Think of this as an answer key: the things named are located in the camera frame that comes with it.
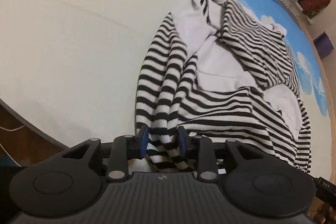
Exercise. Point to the blue white patterned bed sheet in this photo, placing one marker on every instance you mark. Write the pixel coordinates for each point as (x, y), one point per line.
(69, 68)

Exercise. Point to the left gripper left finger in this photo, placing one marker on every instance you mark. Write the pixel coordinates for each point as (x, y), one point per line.
(124, 149)

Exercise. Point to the dark red plush bag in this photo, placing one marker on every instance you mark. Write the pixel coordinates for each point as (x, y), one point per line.
(311, 8)

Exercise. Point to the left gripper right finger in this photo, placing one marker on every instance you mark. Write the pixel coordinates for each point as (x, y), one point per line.
(201, 150)

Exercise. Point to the black white striped child garment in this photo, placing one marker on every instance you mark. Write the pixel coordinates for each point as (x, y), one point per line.
(214, 70)

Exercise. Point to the purple box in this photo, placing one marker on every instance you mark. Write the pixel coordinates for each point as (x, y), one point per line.
(323, 45)

